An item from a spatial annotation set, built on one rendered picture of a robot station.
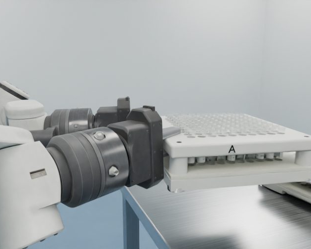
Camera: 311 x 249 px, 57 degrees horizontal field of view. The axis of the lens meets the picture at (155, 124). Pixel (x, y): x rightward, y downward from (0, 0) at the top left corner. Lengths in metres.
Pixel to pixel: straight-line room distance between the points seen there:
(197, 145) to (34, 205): 0.23
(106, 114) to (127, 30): 3.46
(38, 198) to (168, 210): 0.37
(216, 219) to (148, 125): 0.29
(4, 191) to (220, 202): 0.48
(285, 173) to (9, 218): 0.39
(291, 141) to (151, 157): 0.22
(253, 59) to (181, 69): 1.40
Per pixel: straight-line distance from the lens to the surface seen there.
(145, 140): 0.40
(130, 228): 0.90
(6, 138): 0.31
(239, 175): 0.46
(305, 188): 0.75
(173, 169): 0.43
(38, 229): 0.31
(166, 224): 0.59
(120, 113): 0.54
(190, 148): 0.41
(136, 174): 0.40
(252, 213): 0.65
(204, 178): 0.44
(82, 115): 0.55
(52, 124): 0.56
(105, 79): 3.86
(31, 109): 0.57
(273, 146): 0.47
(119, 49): 3.92
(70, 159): 0.33
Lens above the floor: 1.19
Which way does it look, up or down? 11 degrees down
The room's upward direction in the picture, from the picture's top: straight up
